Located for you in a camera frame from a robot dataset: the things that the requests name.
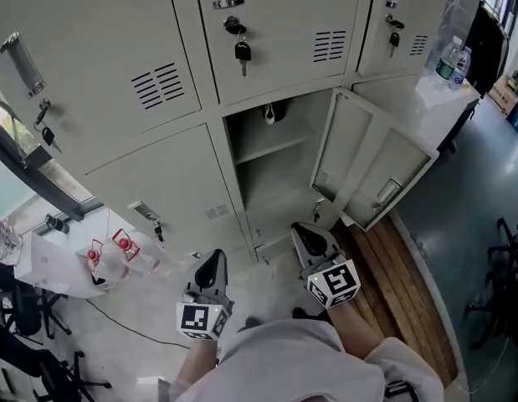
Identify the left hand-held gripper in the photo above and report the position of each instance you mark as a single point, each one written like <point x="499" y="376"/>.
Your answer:
<point x="198" y="318"/>

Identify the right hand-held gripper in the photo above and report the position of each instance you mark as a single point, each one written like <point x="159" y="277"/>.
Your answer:
<point x="334" y="283"/>

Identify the grey locker door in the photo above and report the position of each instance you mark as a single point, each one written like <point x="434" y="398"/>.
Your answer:
<point x="363" y="157"/>

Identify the person's right forearm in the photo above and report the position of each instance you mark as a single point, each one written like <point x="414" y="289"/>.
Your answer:
<point x="355" y="333"/>

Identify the person's left forearm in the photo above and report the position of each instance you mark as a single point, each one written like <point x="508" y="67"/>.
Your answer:
<point x="200" y="362"/>

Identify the black locker keys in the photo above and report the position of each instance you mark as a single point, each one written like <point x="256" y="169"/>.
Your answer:
<point x="316" y="215"/>
<point x="47" y="134"/>
<point x="159" y="232"/>
<point x="242" y="50"/>
<point x="394" y="38"/>

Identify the grey metal locker cabinet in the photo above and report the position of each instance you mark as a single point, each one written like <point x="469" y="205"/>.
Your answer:
<point x="116" y="27"/>

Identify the person's black shoe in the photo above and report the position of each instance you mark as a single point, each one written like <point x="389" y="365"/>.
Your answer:
<point x="252" y="323"/>

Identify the red cap water jug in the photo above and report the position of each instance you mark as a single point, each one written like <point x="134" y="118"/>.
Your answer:
<point x="100" y="266"/>
<point x="126" y="251"/>

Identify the wooden plank pallet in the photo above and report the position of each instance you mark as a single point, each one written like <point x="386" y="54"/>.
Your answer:
<point x="392" y="291"/>

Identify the person's white shirt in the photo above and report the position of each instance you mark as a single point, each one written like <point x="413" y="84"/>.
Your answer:
<point x="283" y="367"/>

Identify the black and white item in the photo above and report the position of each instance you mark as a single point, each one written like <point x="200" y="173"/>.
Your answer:
<point x="273" y="113"/>

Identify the white table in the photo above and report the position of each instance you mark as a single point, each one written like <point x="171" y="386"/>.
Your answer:
<point x="53" y="266"/>

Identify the black round cup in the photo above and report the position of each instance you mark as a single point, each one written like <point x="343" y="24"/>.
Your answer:
<point x="57" y="223"/>

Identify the black office chair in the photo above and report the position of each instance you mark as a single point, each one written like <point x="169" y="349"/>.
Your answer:
<point x="511" y="237"/>
<point x="499" y="316"/>
<point x="41" y="371"/>
<point x="28" y="308"/>

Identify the white side cabinet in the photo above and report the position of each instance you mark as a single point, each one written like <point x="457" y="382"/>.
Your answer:
<point x="444" y="107"/>

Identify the pack of clear bottles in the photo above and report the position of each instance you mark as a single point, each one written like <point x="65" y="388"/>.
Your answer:
<point x="3" y="241"/>

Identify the green label water bottle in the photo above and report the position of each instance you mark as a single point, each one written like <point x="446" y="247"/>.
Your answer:
<point x="446" y="63"/>

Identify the blue label water bottle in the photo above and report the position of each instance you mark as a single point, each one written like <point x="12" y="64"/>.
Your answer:
<point x="461" y="69"/>

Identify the cardboard box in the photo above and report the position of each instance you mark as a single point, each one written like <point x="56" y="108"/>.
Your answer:
<point x="501" y="94"/>

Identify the clear plastic sheet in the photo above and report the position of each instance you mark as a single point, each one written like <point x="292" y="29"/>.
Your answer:
<point x="455" y="11"/>

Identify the dark window frame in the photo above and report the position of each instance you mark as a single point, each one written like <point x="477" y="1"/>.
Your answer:
<point x="37" y="161"/>

